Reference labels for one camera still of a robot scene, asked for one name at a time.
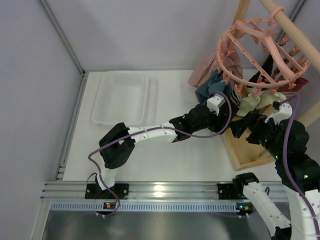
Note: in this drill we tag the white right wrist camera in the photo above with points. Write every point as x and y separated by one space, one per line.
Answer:
281 111

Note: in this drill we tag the grey slotted cable duct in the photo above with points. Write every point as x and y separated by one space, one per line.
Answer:
152 206

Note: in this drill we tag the teal blue cloth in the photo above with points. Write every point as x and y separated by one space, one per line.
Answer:
214 83

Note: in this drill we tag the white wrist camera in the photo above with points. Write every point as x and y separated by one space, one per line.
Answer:
214 103
281 111

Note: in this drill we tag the argyle patterned sock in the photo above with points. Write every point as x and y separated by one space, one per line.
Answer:
292 53

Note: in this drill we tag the aluminium mounting rail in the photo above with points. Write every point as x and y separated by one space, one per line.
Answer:
138 191

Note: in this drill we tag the white perforated plastic basket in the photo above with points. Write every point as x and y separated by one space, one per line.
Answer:
124 96

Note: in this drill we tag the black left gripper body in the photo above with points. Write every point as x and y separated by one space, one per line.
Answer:
222 120

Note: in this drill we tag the wooden drying rack frame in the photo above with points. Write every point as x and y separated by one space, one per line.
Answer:
244 156

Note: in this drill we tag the dark brown sock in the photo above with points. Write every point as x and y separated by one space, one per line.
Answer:
235 100

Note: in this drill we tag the pink round clip hanger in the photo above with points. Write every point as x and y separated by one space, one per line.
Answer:
263 58

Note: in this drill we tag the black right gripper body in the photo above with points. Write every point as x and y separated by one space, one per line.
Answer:
250 123

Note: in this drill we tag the pale yellow sock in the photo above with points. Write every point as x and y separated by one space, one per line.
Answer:
267 98
248 104

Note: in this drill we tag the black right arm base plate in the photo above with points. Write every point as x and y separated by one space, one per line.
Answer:
227 191

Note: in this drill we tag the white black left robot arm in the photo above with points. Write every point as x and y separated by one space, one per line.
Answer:
118 144

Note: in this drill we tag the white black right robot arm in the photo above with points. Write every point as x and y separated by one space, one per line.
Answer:
285 140

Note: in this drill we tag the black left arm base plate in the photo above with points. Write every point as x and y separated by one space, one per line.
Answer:
93 192

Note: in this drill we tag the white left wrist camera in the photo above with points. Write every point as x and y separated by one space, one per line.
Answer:
214 103

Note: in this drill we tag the pink ruffled cloth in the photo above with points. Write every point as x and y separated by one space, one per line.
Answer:
207 66

